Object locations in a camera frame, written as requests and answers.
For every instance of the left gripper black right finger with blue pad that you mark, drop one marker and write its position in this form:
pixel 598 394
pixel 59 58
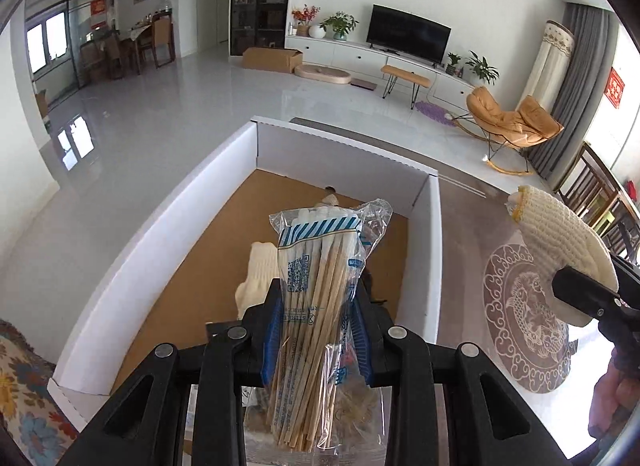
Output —
pixel 447 405

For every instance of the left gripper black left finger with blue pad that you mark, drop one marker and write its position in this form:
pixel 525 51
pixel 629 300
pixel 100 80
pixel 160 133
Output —
pixel 144 421

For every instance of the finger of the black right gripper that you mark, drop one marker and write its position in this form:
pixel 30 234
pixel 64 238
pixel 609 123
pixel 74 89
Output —
pixel 578 298

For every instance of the cream knitted glove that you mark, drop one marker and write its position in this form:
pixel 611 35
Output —
pixel 556 237
pixel 262 267

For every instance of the bag of wooden chopsticks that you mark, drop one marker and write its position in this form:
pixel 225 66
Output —
pixel 316 407

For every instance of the person's right hand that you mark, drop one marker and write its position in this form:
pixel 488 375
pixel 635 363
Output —
pixel 613 390

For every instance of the wooden dining chair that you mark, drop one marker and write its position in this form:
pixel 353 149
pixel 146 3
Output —
pixel 592 192

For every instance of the floral patterned cloth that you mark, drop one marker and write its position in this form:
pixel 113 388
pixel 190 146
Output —
pixel 34 431

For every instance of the white cardboard box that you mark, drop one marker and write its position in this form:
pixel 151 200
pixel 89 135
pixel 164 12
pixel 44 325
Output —
pixel 181 268

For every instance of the orange rocking lounge chair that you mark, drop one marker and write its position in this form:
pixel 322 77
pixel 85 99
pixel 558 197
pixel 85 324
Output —
pixel 528 126

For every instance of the red paper window decoration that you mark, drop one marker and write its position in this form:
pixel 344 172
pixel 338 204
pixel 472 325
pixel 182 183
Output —
pixel 614 88

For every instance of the white standing air conditioner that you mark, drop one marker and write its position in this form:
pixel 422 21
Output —
pixel 550 66

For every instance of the green potted plant right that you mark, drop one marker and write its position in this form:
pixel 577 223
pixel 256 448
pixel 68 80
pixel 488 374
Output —
pixel 481 69

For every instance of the green potted plant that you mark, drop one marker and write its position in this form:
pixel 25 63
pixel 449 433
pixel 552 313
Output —
pixel 481 69
pixel 341 24

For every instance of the grey curtain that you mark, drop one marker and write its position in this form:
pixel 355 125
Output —
pixel 595 33

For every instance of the small potted plant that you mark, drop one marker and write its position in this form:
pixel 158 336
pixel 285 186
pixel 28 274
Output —
pixel 453 63

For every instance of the wooden bench black legs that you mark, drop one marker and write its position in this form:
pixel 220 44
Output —
pixel 395 74

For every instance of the beige pet bed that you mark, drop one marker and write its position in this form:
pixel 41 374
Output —
pixel 323 74

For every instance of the white tv cabinet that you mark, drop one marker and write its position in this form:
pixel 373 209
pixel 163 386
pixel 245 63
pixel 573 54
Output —
pixel 366 63

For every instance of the brown cardboard box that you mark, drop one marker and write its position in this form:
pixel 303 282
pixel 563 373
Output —
pixel 283 60

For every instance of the black flat television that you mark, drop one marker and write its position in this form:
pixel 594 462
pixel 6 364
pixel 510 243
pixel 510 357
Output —
pixel 403 32

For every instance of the green potted plant left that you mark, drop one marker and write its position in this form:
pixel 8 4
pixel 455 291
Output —
pixel 341 24

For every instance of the red flower vase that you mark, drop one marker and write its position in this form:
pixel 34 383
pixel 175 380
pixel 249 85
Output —
pixel 303 18

